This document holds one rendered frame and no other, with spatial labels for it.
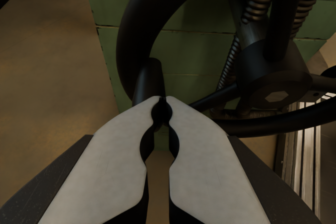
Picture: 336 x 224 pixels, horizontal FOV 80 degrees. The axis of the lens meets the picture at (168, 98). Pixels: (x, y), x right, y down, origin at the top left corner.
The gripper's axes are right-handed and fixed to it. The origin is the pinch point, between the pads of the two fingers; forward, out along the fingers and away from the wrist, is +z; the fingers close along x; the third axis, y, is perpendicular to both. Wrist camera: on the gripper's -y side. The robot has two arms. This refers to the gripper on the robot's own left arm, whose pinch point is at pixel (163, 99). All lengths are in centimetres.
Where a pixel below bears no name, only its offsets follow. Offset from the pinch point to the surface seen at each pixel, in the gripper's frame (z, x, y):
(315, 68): 34.3, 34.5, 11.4
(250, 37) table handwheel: 10.7, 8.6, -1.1
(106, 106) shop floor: 80, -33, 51
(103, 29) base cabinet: 27.2, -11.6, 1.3
